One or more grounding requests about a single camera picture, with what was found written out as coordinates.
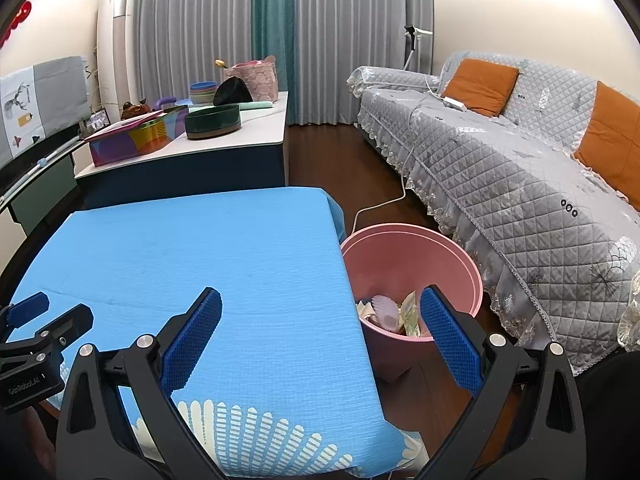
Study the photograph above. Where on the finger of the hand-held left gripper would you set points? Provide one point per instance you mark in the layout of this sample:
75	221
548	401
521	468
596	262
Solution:
70	322
27	307

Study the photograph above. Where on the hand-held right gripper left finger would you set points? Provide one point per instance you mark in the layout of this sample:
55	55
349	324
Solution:
192	340

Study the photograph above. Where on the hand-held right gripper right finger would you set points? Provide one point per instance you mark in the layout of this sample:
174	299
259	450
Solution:
450	340

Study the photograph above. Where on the white paper cupcake liner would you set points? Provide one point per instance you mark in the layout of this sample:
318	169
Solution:
386	312

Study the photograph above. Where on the cream paper bag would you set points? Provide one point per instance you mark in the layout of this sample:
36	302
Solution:
365	309

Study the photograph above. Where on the pink plastic bin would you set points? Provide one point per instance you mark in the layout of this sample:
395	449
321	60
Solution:
400	260

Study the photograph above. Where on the blue tablecloth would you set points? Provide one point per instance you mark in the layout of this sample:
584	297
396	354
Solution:
200	270

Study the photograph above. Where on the television cabinet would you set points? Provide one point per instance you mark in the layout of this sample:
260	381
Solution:
45	190

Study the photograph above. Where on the white stick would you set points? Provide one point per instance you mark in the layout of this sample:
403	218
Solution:
35	170

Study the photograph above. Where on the grey quilted sofa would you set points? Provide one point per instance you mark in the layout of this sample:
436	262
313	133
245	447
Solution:
500	180

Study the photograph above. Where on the white top coffee table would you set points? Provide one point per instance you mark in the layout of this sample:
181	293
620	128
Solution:
225	160

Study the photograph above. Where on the colourful tin box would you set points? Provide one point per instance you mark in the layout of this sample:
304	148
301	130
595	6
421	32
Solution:
135	142

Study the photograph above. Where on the television with grey cover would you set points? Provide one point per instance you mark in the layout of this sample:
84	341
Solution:
45	100

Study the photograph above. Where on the dark green round tin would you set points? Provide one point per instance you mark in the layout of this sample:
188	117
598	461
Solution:
212	122

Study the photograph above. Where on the brown teapot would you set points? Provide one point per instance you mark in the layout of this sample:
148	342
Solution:
135	111

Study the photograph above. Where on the white power strip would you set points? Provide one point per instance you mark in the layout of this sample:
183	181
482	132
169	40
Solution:
452	102

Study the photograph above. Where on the mint green towel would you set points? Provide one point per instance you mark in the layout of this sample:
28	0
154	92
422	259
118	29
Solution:
257	105

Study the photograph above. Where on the stack of coloured bowls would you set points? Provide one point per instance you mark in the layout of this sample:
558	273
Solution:
201	92

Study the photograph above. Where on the orange cushion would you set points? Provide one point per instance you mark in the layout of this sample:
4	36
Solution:
615	145
480	87

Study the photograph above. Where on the pink fabric basket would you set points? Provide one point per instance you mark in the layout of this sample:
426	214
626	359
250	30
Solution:
260	80

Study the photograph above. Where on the white standing air conditioner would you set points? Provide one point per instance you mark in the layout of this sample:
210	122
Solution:
115	50

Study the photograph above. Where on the white floor lamp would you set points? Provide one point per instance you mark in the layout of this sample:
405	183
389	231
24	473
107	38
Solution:
412	45

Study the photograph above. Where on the grey curtain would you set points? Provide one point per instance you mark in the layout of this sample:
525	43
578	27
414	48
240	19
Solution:
190	25
360	20

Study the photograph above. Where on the teal curtain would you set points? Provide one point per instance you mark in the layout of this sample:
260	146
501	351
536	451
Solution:
272	35

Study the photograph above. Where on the small photo frame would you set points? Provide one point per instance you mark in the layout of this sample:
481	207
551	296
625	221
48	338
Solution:
100	120

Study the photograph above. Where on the red wall decoration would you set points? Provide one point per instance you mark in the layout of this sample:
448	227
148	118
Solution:
17	20

